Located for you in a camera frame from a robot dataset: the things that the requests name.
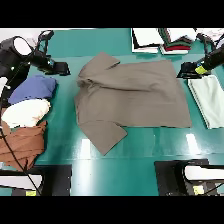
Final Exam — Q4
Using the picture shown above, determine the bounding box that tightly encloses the rust brown garment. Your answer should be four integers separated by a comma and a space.
0, 120, 48, 172

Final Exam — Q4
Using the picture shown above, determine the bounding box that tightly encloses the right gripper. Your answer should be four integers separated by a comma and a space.
176, 61, 204, 80

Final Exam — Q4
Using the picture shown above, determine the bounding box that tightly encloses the cream garment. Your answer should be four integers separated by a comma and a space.
1, 98, 52, 129

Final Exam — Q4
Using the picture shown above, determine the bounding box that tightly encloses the dark green folded garment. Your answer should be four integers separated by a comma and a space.
158, 28, 194, 48

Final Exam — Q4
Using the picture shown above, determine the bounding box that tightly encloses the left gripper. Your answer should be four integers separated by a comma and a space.
49, 61, 72, 77

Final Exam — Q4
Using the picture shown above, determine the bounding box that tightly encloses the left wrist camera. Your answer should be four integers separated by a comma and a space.
37, 29, 55, 52

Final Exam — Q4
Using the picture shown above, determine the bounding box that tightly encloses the grey-brown shirt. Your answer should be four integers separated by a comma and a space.
73, 51, 193, 157

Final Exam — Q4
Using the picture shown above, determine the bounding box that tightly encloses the red folded garment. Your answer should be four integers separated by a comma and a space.
164, 44, 192, 52

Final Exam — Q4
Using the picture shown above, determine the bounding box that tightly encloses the blue garment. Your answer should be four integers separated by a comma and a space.
7, 74, 58, 106

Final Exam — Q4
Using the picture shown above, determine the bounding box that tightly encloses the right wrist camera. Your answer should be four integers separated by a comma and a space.
196, 33, 215, 55

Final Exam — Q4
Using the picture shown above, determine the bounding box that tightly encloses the pale green garment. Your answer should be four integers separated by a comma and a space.
187, 74, 224, 130

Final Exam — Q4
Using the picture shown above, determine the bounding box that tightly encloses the black folded garment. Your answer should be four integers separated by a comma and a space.
130, 28, 137, 53

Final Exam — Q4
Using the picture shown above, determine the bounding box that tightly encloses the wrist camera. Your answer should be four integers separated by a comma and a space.
37, 29, 55, 52
196, 33, 215, 55

